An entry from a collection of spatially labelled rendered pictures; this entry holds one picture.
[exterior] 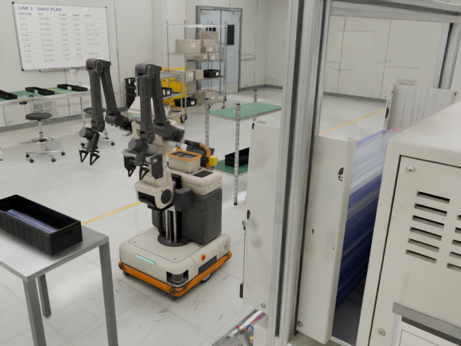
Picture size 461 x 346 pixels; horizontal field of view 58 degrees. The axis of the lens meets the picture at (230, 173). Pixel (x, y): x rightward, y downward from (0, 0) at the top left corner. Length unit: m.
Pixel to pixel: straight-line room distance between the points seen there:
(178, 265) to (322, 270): 2.35
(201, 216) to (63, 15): 6.12
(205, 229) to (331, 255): 2.49
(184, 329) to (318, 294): 2.23
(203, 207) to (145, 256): 0.54
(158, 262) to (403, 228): 2.54
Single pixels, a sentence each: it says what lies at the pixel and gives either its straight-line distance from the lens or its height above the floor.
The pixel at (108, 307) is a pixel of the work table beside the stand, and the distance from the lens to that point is 2.46.
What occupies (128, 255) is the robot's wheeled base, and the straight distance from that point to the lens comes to 3.20.
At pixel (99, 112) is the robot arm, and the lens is 2.74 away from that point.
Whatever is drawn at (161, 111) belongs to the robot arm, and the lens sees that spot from 2.49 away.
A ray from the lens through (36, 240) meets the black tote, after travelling 2.23.
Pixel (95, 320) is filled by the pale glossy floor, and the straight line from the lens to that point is 3.00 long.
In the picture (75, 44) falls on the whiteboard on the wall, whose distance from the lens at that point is 8.60.
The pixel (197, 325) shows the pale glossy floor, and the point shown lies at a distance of 2.87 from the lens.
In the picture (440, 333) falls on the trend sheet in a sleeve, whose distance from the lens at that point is 0.62.
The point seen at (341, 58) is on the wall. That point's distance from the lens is 11.89.
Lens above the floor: 1.85
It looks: 20 degrees down
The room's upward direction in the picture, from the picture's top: 1 degrees clockwise
